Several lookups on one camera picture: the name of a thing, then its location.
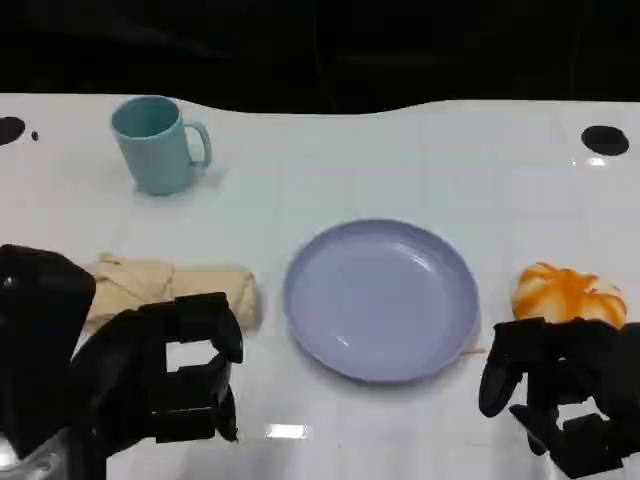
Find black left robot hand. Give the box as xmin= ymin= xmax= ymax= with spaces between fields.
xmin=69 ymin=291 xmax=245 ymax=457

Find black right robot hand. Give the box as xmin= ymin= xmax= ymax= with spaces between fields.
xmin=478 ymin=316 xmax=640 ymax=480

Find orange and white toy bread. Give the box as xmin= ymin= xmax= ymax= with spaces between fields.
xmin=510 ymin=260 xmax=629 ymax=330

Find lilac plate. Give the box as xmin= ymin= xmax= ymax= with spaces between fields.
xmin=283 ymin=218 xmax=481 ymax=385

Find pale green mug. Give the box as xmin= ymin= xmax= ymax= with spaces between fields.
xmin=110 ymin=95 xmax=213 ymax=196

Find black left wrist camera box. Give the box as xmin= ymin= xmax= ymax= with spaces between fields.
xmin=0 ymin=244 xmax=97 ymax=459

